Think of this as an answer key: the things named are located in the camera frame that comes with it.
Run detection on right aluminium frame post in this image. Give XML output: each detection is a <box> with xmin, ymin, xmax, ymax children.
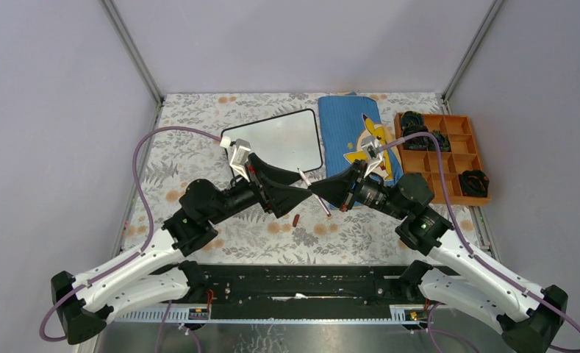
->
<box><xmin>441</xmin><ymin>0</ymin><xmax>506</xmax><ymax>104</ymax></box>

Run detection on orange wooden compartment tray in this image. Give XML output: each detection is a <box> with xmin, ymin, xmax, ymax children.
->
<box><xmin>394</xmin><ymin>113</ymin><xmax>490</xmax><ymax>206</ymax></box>

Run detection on rolled dark tie lower right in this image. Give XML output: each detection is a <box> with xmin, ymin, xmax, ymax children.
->
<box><xmin>458</xmin><ymin>170</ymin><xmax>490</xmax><ymax>198</ymax></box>

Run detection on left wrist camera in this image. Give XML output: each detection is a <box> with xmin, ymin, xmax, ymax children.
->
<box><xmin>220</xmin><ymin>136</ymin><xmax>251</xmax><ymax>181</ymax></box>

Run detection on floral patterned table mat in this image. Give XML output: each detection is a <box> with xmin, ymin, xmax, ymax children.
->
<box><xmin>120</xmin><ymin>93</ymin><xmax>421</xmax><ymax>265</ymax></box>

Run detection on rolled dark tie middle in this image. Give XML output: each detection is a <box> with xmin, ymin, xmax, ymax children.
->
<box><xmin>402</xmin><ymin>125</ymin><xmax>429</xmax><ymax>151</ymax></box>

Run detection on blue Pikachu cloth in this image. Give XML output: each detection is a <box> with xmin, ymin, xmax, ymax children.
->
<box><xmin>318</xmin><ymin>95</ymin><xmax>403</xmax><ymax>215</ymax></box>

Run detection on small black-framed whiteboard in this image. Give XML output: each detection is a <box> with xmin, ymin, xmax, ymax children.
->
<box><xmin>221</xmin><ymin>108</ymin><xmax>324</xmax><ymax>172</ymax></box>

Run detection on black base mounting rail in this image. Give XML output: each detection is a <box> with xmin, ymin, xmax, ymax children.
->
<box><xmin>173</xmin><ymin>265</ymin><xmax>426</xmax><ymax>309</ymax></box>

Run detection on red-capped whiteboard marker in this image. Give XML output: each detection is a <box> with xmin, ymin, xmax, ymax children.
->
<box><xmin>296</xmin><ymin>168</ymin><xmax>332</xmax><ymax>217</ymax></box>

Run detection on left aluminium frame post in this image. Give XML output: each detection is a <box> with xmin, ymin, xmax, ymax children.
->
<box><xmin>99</xmin><ymin>0</ymin><xmax>164</xmax><ymax>105</ymax></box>

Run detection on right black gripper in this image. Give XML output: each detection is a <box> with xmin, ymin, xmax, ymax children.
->
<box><xmin>309</xmin><ymin>159</ymin><xmax>408</xmax><ymax>220</ymax></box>

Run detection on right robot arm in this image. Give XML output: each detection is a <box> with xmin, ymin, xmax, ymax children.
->
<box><xmin>309</xmin><ymin>160</ymin><xmax>568</xmax><ymax>352</ymax></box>

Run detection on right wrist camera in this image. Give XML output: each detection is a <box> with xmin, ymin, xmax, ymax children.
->
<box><xmin>360</xmin><ymin>135</ymin><xmax>384</xmax><ymax>177</ymax></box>

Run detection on rolled dark tie top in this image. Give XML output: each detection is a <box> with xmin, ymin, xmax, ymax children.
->
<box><xmin>400</xmin><ymin>110</ymin><xmax>425</xmax><ymax>130</ymax></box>

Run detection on white slotted cable duct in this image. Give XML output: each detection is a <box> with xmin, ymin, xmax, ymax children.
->
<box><xmin>115</xmin><ymin>299</ymin><xmax>426</xmax><ymax>324</ymax></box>

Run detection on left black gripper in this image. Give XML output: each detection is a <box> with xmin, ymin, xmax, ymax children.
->
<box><xmin>208</xmin><ymin>154</ymin><xmax>312</xmax><ymax>227</ymax></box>

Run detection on aluminium frame post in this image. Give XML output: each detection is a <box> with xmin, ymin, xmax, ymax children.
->
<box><xmin>99</xmin><ymin>0</ymin><xmax>164</xmax><ymax>105</ymax></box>
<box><xmin>441</xmin><ymin>0</ymin><xmax>506</xmax><ymax>104</ymax></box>

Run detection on rolled dark tie small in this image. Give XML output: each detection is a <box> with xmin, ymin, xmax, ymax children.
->
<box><xmin>427</xmin><ymin>130</ymin><xmax>451</xmax><ymax>152</ymax></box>

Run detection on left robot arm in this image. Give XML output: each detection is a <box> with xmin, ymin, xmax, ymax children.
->
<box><xmin>51</xmin><ymin>152</ymin><xmax>311</xmax><ymax>344</ymax></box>

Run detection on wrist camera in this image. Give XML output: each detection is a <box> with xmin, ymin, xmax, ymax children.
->
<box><xmin>360</xmin><ymin>135</ymin><xmax>384</xmax><ymax>177</ymax></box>
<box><xmin>220</xmin><ymin>136</ymin><xmax>251</xmax><ymax>181</ymax></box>

